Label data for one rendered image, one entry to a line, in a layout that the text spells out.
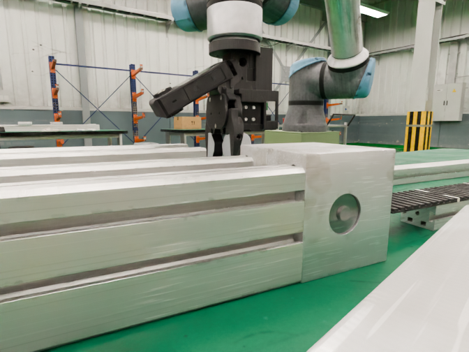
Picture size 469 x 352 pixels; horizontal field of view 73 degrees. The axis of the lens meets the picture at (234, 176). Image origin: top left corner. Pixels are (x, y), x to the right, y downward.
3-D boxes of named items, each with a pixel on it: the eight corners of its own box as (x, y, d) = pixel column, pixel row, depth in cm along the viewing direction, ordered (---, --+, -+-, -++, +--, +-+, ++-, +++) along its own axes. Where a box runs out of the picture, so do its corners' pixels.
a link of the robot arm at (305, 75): (295, 102, 115) (297, 63, 112) (333, 101, 108) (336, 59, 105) (282, 100, 105) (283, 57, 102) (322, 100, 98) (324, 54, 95)
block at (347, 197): (297, 221, 38) (300, 140, 36) (386, 260, 27) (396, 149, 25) (229, 231, 34) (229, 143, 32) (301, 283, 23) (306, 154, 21)
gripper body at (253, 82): (278, 133, 44) (280, 42, 42) (222, 135, 40) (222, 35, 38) (252, 132, 51) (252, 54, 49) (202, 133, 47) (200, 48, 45)
